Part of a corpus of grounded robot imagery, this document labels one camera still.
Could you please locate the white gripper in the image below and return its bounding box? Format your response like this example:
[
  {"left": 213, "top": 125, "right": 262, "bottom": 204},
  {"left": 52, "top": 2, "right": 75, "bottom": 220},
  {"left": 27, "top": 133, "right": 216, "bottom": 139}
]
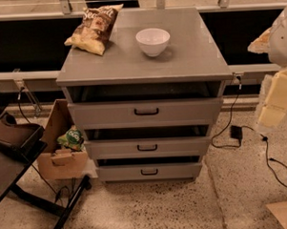
[{"left": 257, "top": 68, "right": 287, "bottom": 127}]

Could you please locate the grey drawer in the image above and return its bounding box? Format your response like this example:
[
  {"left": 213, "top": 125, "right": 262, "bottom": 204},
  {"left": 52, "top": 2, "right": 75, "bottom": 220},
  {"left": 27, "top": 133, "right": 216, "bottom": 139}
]
[
  {"left": 68, "top": 98, "right": 222, "bottom": 130},
  {"left": 85, "top": 136, "right": 210, "bottom": 160},
  {"left": 96, "top": 163, "right": 202, "bottom": 182}
]

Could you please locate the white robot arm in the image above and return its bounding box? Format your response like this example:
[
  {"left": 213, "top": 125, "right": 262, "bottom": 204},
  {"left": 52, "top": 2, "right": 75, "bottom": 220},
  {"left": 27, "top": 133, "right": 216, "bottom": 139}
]
[{"left": 248, "top": 6, "right": 287, "bottom": 134}]

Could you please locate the grey drawer cabinet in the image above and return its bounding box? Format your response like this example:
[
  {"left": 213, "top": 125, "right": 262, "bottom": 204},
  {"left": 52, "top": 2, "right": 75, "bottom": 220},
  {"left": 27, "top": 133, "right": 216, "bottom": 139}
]
[{"left": 57, "top": 8, "right": 232, "bottom": 170}]

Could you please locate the grey bottom drawer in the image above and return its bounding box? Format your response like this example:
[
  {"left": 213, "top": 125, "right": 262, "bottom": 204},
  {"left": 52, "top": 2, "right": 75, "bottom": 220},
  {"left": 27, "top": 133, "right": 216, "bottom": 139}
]
[{"left": 96, "top": 163, "right": 202, "bottom": 182}]

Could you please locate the grey top drawer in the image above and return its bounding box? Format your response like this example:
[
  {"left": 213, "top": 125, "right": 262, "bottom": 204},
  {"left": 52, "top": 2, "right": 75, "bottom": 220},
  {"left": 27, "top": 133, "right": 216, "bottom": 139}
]
[{"left": 68, "top": 98, "right": 222, "bottom": 130}]

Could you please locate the white bowl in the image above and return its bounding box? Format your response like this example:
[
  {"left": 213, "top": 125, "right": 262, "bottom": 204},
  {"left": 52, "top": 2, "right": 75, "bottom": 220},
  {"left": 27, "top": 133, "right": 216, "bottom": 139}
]
[{"left": 135, "top": 28, "right": 171, "bottom": 57}]

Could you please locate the brown yellow chip bag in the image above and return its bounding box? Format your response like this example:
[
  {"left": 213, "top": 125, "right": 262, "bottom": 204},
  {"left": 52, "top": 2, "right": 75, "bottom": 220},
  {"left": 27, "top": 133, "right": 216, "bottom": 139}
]
[{"left": 64, "top": 4, "right": 124, "bottom": 55}]

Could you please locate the green snack bag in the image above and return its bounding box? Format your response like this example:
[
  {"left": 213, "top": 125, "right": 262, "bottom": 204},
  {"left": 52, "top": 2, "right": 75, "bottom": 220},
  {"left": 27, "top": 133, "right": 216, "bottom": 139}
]
[{"left": 57, "top": 125, "right": 84, "bottom": 152}]

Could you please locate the cardboard box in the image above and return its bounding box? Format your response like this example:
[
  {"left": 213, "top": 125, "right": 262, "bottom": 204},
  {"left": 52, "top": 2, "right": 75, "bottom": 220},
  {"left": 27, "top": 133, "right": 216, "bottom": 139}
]
[{"left": 36, "top": 99, "right": 88, "bottom": 179}]

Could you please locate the black cable left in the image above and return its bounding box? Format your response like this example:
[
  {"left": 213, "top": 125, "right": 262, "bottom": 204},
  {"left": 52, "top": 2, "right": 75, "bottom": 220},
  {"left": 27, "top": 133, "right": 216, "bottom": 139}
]
[{"left": 16, "top": 84, "right": 73, "bottom": 229}]

